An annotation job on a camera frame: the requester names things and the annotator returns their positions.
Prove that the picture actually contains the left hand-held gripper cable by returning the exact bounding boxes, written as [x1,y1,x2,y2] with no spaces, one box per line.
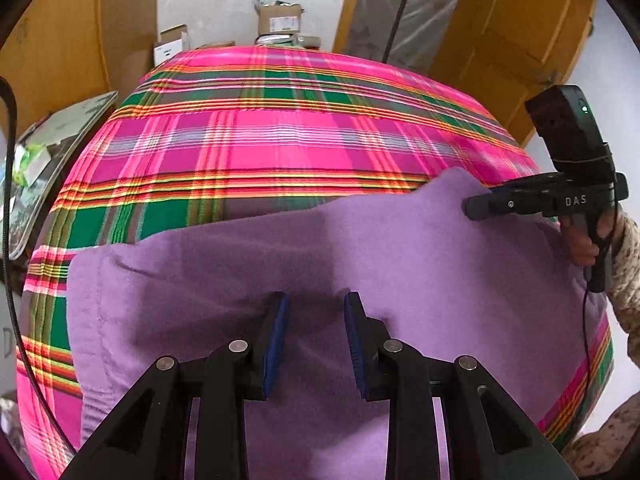
[0,76,77,457]

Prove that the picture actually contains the purple fleece garment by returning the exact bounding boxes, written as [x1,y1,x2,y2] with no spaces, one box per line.
[66,167,609,480]

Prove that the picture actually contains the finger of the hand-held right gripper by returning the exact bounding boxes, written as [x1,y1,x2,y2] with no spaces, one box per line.
[462,175,551,221]

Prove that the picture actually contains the wooden door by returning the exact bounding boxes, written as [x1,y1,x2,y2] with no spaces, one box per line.
[429,0,599,149]

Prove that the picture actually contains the white cardboard box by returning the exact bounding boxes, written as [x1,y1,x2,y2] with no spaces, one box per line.
[153,25,190,67]

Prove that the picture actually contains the hand-held gripper cable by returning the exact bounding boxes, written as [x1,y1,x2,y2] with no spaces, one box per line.
[580,269,594,398]
[0,76,77,457]

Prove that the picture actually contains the person's right forearm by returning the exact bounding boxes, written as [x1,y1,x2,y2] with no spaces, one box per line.
[606,207,640,337]

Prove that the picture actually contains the folding table with printed top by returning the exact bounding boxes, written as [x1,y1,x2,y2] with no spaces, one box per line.
[7,91,120,262]

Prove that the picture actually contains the wooden door frame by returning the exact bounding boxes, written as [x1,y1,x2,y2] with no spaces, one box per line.
[331,0,370,57]

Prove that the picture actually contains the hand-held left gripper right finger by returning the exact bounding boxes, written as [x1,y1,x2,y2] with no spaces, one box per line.
[343,291,576,480]

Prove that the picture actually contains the right hand-held gripper cable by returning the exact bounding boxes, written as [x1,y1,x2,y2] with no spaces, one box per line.
[580,269,594,398]

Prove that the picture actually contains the wooden wardrobe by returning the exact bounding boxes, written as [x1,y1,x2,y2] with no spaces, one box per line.
[0,0,162,134]

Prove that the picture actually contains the grey zippered door curtain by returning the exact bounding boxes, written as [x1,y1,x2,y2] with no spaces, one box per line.
[346,0,474,72]

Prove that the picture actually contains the pink green plaid bed sheet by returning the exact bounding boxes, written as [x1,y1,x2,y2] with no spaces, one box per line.
[15,45,616,480]

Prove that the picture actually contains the green tissue pack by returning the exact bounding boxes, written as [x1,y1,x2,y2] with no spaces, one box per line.
[12,142,53,186]

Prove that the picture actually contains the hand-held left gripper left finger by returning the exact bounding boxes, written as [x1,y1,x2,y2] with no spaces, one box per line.
[60,291,292,480]

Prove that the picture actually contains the labelled brown cardboard box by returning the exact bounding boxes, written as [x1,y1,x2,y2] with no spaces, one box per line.
[254,0,306,37]

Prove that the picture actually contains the person's patterned clothing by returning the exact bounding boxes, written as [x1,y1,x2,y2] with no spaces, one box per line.
[561,399,640,480]

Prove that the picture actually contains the person's right hand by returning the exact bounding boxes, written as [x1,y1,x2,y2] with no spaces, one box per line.
[559,219,602,268]

